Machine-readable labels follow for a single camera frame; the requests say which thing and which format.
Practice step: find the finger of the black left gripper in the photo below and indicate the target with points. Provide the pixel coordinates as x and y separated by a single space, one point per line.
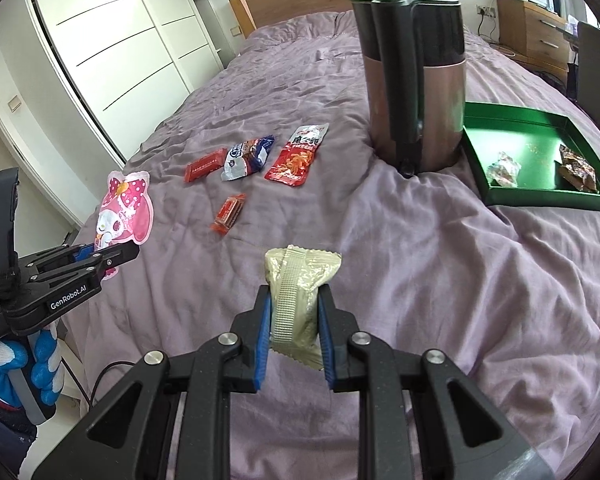
63 258
110 257

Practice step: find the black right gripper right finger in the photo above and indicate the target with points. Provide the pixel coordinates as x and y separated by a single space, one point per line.
419 415

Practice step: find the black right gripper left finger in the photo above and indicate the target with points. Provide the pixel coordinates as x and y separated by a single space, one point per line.
169 414

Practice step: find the pink My Melody snack bag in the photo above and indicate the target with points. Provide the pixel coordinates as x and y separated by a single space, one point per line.
126 211

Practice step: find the dark red snack packet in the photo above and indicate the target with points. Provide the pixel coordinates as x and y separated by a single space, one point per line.
205 165

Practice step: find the small red hawthorn snack packet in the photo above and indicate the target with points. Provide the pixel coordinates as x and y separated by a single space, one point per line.
225 219

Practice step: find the silver blue cookie packet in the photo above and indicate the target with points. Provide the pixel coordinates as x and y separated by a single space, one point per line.
248 157

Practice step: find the gold green snack packet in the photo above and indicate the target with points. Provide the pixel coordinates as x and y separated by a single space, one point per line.
294 275

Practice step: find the red spicy strip snack packet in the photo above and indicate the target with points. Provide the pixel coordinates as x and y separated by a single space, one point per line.
295 159

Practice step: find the clear blue candy packet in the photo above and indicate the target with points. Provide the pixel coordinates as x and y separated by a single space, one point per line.
504 171

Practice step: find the brown chocolate snack packet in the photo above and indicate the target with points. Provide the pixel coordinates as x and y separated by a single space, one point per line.
577 171

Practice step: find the blue white gloved left hand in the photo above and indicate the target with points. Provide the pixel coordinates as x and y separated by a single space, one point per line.
41 365

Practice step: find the purple bed duvet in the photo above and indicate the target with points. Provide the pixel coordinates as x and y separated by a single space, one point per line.
511 294

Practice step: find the white sliding wardrobe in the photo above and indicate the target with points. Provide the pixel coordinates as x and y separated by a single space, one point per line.
83 83

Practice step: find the green tray box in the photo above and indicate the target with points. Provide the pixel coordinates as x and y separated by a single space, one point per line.
532 138

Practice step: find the black and bronze trash bin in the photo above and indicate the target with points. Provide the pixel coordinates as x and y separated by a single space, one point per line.
415 70

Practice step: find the grey office chair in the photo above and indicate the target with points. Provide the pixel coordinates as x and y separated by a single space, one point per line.
588 77

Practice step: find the wooden drawer nightstand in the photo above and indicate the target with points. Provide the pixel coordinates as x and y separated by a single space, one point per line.
535 36

